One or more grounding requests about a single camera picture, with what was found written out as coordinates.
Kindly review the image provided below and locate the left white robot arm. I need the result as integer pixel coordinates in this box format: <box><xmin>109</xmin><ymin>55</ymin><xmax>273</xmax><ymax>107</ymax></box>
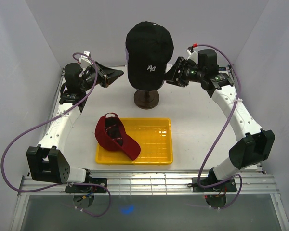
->
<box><xmin>26</xmin><ymin>63</ymin><xmax>124</xmax><ymax>193</ymax></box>

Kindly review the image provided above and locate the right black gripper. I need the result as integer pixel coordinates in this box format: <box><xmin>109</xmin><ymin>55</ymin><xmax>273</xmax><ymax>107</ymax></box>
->
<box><xmin>160</xmin><ymin>57</ymin><xmax>204</xmax><ymax>88</ymax></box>

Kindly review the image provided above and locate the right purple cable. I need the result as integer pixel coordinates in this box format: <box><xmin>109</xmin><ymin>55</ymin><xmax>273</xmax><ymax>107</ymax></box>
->
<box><xmin>185</xmin><ymin>43</ymin><xmax>243</xmax><ymax>211</ymax></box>

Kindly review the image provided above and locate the purple cable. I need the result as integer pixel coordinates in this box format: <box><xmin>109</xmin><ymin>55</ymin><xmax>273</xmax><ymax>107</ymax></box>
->
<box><xmin>185</xmin><ymin>43</ymin><xmax>243</xmax><ymax>211</ymax></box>
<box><xmin>0</xmin><ymin>52</ymin><xmax>111</xmax><ymax>217</ymax></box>

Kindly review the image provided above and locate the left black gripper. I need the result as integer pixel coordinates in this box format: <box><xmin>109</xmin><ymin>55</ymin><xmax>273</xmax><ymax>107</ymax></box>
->
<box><xmin>79</xmin><ymin>61</ymin><xmax>123</xmax><ymax>92</ymax></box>

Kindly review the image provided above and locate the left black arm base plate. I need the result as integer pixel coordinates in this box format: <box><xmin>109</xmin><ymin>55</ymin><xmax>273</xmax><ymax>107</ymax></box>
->
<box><xmin>65</xmin><ymin>178</ymin><xmax>108</xmax><ymax>194</ymax></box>

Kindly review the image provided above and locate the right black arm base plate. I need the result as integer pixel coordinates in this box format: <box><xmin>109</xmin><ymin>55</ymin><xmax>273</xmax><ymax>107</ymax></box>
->
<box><xmin>189</xmin><ymin>175</ymin><xmax>237</xmax><ymax>193</ymax></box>

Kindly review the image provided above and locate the aluminium frame rail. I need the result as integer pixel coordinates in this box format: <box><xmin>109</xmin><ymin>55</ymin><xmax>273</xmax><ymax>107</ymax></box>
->
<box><xmin>18</xmin><ymin>64</ymin><xmax>280</xmax><ymax>196</ymax></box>

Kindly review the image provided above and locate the dark wooden mannequin stand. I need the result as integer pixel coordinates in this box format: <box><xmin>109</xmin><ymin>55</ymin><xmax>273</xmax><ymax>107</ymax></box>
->
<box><xmin>133</xmin><ymin>90</ymin><xmax>159</xmax><ymax>110</ymax></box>

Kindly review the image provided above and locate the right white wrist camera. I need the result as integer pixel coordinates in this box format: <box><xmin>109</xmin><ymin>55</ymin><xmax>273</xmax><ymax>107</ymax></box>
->
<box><xmin>186</xmin><ymin>43</ymin><xmax>198</xmax><ymax>64</ymax></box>

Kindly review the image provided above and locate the purple LA cap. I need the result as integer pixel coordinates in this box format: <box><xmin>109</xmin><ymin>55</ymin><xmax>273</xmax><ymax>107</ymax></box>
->
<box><xmin>125</xmin><ymin>48</ymin><xmax>129</xmax><ymax>65</ymax></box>

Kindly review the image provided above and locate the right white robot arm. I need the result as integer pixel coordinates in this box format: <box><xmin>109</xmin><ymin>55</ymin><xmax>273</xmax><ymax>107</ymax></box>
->
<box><xmin>165</xmin><ymin>44</ymin><xmax>275</xmax><ymax>191</ymax></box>

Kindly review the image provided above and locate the yellow plastic tray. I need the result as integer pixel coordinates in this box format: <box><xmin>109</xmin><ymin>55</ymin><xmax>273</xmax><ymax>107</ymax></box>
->
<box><xmin>95</xmin><ymin>118</ymin><xmax>173</xmax><ymax>165</ymax></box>

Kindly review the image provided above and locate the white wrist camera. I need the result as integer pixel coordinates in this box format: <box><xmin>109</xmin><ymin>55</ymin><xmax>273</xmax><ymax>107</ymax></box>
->
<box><xmin>186</xmin><ymin>43</ymin><xmax>198</xmax><ymax>64</ymax></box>
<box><xmin>78</xmin><ymin>51</ymin><xmax>92</xmax><ymax>69</ymax></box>

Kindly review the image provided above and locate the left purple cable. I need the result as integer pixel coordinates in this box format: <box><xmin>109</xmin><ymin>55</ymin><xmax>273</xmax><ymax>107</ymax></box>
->
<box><xmin>0</xmin><ymin>52</ymin><xmax>111</xmax><ymax>217</ymax></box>

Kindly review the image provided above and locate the black cap red trim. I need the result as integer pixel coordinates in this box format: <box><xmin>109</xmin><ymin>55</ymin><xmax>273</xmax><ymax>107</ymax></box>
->
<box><xmin>125</xmin><ymin>21</ymin><xmax>174</xmax><ymax>91</ymax></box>

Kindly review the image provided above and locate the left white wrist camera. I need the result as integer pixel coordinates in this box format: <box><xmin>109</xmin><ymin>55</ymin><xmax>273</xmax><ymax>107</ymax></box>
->
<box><xmin>78</xmin><ymin>51</ymin><xmax>92</xmax><ymax>69</ymax></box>

